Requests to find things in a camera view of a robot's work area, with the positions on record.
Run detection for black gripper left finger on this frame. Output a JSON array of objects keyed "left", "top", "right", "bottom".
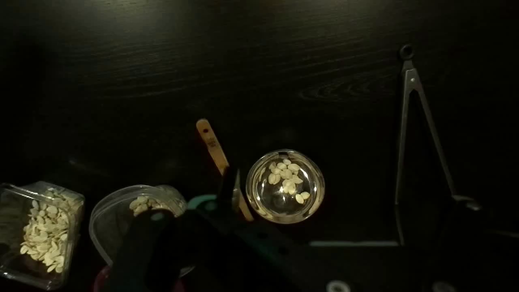
[{"left": 105, "top": 209, "right": 183, "bottom": 292}]

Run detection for round plastic container with seeds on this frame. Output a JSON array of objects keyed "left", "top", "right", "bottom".
[{"left": 87, "top": 183, "right": 188, "bottom": 269}]

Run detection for red bowl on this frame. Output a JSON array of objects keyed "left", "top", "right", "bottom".
[{"left": 90, "top": 264, "right": 113, "bottom": 292}]

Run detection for metal kitchen tongs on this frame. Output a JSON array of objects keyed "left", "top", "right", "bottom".
[{"left": 392, "top": 44, "right": 483, "bottom": 248}]

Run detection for teal plastic utensil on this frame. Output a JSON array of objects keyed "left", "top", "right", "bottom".
[{"left": 184, "top": 193, "right": 218, "bottom": 214}]

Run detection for square plastic container with seeds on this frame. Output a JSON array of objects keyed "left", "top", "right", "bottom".
[{"left": 0, "top": 180, "right": 87, "bottom": 290}]

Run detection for glass bowl with seeds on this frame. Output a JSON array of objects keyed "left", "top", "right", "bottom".
[{"left": 243, "top": 148, "right": 327, "bottom": 225}]

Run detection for wooden spoon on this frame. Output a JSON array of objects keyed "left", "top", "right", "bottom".
[{"left": 194, "top": 118, "right": 256, "bottom": 224}]

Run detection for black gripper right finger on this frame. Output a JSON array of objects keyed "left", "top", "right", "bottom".
[{"left": 426, "top": 198, "right": 491, "bottom": 292}]

